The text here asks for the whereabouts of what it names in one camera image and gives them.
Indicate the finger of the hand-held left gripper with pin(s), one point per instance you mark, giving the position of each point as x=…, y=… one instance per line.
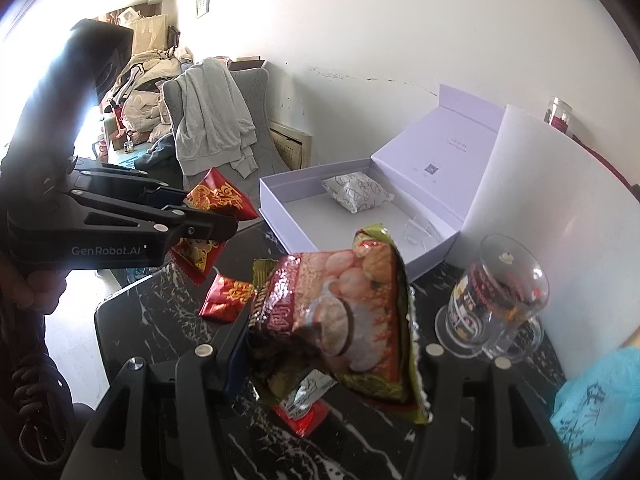
x=200, y=230
x=165, y=195

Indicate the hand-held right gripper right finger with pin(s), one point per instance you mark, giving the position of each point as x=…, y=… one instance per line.
x=450, y=375

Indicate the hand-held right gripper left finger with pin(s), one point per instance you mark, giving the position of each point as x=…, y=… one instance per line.
x=234, y=375

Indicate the red gold-print packet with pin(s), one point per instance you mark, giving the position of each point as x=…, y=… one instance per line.
x=220, y=195

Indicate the orange-red snack packet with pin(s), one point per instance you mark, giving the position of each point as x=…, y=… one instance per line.
x=225, y=300

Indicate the red ketchup sachet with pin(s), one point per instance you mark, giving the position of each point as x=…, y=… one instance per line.
x=305, y=422

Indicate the lavender gift box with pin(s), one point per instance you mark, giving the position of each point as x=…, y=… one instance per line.
x=310, y=220

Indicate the green-edged shrimp snack packet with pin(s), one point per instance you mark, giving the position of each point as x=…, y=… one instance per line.
x=350, y=310

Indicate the small white bread-print packet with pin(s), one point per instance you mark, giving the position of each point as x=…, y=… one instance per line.
x=357, y=192

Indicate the person's left forearm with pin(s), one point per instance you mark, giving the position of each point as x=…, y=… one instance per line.
x=25, y=385

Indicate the person's left hand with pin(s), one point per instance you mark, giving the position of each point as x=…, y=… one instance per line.
x=32, y=290

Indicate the printed glass mug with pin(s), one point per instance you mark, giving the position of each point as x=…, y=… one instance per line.
x=480, y=300

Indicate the grey garment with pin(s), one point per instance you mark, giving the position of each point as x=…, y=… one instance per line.
x=210, y=120

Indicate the pile of clothes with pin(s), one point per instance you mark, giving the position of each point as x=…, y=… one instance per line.
x=145, y=105

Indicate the beige radiator cover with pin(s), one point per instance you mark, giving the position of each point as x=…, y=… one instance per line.
x=290, y=145

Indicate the grey leaf-pattern chair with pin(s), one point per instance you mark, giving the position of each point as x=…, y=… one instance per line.
x=265, y=110

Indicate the blue plastic bag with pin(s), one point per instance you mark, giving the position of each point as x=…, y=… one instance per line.
x=590, y=410

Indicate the beige paper bag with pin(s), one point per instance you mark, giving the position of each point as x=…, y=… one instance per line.
x=147, y=30

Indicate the white foam board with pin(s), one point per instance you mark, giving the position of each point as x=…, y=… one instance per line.
x=575, y=210

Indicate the small glass jar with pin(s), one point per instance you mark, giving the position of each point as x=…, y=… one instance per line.
x=557, y=115

